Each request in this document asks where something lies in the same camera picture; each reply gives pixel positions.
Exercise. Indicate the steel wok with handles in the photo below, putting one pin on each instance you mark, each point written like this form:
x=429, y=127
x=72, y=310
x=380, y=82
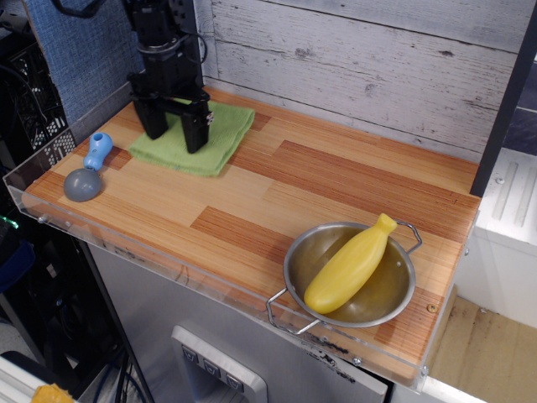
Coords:
x=385, y=294

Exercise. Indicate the black perforated crate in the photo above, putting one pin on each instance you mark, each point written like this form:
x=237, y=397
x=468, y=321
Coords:
x=38, y=105

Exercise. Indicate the blue grey ice cream scoop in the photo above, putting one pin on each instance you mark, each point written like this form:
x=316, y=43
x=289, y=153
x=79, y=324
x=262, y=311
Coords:
x=85, y=183

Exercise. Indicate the clear acrylic table guard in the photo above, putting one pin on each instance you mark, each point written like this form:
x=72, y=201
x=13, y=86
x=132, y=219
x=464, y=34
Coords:
x=207, y=253

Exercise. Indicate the yellow plastic banana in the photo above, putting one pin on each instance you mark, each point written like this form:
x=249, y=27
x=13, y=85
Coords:
x=349, y=268

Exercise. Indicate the green cloth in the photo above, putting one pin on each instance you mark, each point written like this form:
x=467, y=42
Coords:
x=197, y=143

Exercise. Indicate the yellow object bottom left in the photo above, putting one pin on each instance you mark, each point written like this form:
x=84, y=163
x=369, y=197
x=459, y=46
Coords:
x=51, y=394

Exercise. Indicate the white toy sink unit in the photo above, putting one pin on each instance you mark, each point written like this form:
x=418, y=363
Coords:
x=497, y=270

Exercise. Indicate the black vertical post right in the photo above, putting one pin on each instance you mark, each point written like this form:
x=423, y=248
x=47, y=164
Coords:
x=513, y=92

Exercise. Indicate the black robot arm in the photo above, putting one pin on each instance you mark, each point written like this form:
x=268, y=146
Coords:
x=156, y=21

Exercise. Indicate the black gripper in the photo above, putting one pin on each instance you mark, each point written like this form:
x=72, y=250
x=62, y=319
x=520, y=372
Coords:
x=172, y=70

